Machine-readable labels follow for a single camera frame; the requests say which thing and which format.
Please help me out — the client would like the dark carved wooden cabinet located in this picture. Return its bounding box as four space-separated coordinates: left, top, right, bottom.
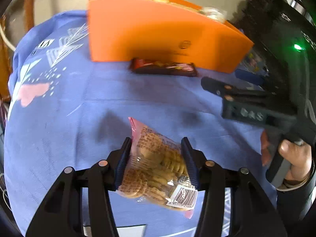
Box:
235 0 315 122

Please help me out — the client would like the carved wooden chair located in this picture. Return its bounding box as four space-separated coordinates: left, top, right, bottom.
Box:
1 0 35 99

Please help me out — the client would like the person's right hand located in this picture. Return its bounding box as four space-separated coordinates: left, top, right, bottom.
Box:
260 130 314 191

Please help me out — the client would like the glass mug with stickers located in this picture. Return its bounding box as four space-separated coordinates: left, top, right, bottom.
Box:
239 49 269 76

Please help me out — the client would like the orange cardboard box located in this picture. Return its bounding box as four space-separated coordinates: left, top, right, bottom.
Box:
87 0 253 73

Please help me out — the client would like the white cable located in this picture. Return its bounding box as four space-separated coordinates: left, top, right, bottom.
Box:
0 27 17 53

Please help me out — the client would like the blue patterned tablecloth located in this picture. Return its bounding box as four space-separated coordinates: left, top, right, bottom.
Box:
4 11 276 234

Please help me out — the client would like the pink bag of small biscuits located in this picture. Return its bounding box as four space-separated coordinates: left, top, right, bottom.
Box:
117 117 198 218

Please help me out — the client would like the brown chocolate bar wrapper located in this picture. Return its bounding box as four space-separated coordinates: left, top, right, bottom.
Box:
129 58 198 77

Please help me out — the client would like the round rice cracker red label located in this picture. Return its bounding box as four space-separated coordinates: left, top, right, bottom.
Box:
200 7 227 23

